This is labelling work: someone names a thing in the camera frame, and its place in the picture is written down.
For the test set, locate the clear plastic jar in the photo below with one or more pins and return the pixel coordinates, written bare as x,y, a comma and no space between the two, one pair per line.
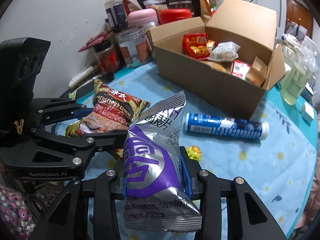
132,47

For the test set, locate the dark jar with white lid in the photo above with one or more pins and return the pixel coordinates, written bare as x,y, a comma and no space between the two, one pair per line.
116,15

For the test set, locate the blue floral tablecloth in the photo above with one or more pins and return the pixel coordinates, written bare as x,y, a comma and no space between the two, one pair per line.
250,167

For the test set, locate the green liquid bottle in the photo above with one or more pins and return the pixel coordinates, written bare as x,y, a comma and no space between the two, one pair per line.
295,85

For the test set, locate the red snack bag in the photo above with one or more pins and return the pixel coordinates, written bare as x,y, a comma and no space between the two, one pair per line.
132,6

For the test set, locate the black lidded chili jar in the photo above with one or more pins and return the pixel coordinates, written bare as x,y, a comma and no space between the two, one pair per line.
106,57

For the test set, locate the small brown carton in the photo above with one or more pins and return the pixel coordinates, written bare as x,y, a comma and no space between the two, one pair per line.
258,67

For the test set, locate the blue cookie tube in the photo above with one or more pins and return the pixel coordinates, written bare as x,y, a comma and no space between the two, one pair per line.
220,127

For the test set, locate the dark red sachets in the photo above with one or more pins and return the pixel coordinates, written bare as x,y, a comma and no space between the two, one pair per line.
96,41

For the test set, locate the red white snack packet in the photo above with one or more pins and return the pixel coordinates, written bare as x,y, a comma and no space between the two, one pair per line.
240,68

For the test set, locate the yellow green wrapped candy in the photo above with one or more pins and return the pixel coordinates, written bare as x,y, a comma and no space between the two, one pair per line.
195,152

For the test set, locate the white green snack packet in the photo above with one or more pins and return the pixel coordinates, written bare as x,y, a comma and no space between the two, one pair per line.
225,51

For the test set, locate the red lidded jar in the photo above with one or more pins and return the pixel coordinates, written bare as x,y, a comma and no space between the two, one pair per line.
175,15

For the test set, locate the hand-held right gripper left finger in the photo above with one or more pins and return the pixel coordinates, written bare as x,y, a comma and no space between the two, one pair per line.
110,180

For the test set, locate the silver purple snack packet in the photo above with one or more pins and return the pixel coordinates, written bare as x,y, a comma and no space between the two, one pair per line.
150,160

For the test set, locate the grey backpack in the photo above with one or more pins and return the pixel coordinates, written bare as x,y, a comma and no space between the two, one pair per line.
297,30

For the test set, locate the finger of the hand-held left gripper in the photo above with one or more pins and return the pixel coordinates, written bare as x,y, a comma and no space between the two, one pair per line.
60,110
95,142

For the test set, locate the brown cardboard box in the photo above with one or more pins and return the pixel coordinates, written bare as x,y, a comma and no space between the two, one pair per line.
212,90

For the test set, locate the white adapter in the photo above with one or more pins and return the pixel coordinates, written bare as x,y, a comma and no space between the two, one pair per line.
308,112

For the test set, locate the dark floral cloth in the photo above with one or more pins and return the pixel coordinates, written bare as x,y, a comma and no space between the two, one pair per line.
15,210

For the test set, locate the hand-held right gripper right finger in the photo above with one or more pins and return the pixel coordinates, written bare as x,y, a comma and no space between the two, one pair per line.
187,180

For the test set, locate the brown green cereal packet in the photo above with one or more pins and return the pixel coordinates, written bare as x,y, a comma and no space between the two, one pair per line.
112,105

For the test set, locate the clear plastic bag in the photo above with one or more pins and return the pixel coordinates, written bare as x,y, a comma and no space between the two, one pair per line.
308,51

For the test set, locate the pink lidded jar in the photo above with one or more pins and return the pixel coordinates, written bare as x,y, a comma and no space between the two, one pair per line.
142,16

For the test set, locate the brown wooden door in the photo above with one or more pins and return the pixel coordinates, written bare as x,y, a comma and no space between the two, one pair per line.
300,15

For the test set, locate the white thermos jug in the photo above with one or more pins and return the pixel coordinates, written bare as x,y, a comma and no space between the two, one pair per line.
291,47

